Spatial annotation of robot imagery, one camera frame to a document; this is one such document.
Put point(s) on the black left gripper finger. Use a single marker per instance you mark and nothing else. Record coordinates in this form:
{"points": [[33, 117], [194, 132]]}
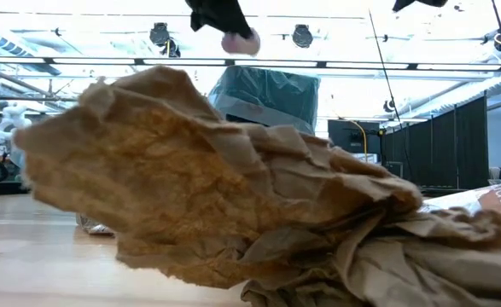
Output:
{"points": [[196, 15], [228, 17]]}

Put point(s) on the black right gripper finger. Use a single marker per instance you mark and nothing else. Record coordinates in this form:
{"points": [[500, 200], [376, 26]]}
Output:
{"points": [[429, 2]]}

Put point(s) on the pink purple wad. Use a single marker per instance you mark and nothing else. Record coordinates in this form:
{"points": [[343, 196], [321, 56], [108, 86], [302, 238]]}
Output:
{"points": [[241, 42]]}

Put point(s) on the blue liner bag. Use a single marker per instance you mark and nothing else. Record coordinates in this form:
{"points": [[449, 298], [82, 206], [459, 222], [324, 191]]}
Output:
{"points": [[271, 91]]}

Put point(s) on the black trash bin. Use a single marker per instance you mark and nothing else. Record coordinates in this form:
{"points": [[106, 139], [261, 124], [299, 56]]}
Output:
{"points": [[235, 118]]}

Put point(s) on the white printed paper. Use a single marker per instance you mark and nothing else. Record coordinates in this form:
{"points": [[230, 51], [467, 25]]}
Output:
{"points": [[455, 200]]}

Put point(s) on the foil snack wrapper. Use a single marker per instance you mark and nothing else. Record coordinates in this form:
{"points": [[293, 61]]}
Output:
{"points": [[94, 226]]}

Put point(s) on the large brown paper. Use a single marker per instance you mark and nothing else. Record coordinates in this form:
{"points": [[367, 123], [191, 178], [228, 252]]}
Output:
{"points": [[425, 264]]}

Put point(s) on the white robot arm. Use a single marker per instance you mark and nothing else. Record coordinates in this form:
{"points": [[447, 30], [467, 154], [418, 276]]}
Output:
{"points": [[13, 123]]}

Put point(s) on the black curtain partition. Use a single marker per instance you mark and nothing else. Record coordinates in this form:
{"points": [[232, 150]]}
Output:
{"points": [[446, 149]]}

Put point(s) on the black monitor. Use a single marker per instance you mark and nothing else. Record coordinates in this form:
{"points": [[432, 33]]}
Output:
{"points": [[344, 136]]}

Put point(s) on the small ceiling camera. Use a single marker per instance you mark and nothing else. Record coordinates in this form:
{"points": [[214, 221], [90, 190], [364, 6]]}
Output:
{"points": [[389, 106]]}

